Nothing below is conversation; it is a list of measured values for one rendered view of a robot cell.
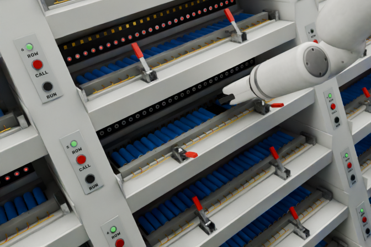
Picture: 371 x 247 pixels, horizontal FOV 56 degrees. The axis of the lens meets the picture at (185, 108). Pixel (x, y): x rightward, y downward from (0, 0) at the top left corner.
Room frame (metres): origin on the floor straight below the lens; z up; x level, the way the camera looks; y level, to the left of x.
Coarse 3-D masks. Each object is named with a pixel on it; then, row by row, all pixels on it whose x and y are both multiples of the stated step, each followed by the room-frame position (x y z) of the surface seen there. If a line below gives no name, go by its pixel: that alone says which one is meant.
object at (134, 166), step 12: (240, 108) 0.89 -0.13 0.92; (216, 120) 0.85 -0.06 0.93; (192, 132) 0.82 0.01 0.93; (204, 132) 0.83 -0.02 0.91; (168, 144) 0.80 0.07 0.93; (180, 144) 0.81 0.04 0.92; (192, 144) 0.80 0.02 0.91; (144, 156) 0.77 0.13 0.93; (156, 156) 0.78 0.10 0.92; (120, 168) 0.75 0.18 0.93; (132, 168) 0.75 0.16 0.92
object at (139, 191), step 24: (240, 72) 1.06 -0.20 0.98; (192, 96) 0.98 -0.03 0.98; (288, 96) 0.94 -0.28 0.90; (312, 96) 0.95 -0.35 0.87; (144, 120) 0.91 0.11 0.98; (240, 120) 0.87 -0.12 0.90; (264, 120) 0.86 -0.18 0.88; (216, 144) 0.79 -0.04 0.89; (240, 144) 0.83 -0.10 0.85; (168, 168) 0.75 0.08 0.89; (192, 168) 0.76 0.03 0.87; (144, 192) 0.70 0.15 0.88
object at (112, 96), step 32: (192, 0) 1.01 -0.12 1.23; (224, 0) 1.07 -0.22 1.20; (256, 0) 1.05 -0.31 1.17; (96, 32) 0.89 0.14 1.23; (128, 32) 0.92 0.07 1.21; (160, 32) 0.97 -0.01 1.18; (192, 32) 0.98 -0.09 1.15; (224, 32) 0.93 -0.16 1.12; (256, 32) 0.93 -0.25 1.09; (288, 32) 0.94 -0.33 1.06; (96, 64) 0.88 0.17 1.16; (128, 64) 0.86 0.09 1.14; (160, 64) 0.82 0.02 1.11; (192, 64) 0.81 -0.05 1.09; (224, 64) 0.84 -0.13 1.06; (96, 96) 0.74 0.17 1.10; (128, 96) 0.72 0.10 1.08; (160, 96) 0.76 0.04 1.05; (96, 128) 0.69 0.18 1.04
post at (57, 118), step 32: (0, 0) 0.66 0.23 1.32; (32, 0) 0.68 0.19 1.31; (0, 32) 0.65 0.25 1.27; (32, 32) 0.67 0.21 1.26; (0, 64) 0.79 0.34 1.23; (64, 64) 0.68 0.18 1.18; (32, 96) 0.65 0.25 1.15; (64, 96) 0.67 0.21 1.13; (64, 128) 0.66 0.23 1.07; (64, 160) 0.65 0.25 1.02; (96, 160) 0.67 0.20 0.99; (96, 192) 0.66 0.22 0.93; (96, 224) 0.65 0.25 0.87; (128, 224) 0.67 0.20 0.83
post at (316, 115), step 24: (240, 0) 1.12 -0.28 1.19; (288, 0) 0.95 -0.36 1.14; (312, 0) 0.99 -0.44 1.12; (288, 48) 1.00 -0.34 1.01; (336, 96) 0.98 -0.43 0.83; (312, 120) 0.99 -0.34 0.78; (336, 144) 0.96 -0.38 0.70; (336, 168) 0.95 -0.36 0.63; (360, 168) 0.99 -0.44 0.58; (360, 192) 0.98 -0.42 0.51; (360, 240) 0.95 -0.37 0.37
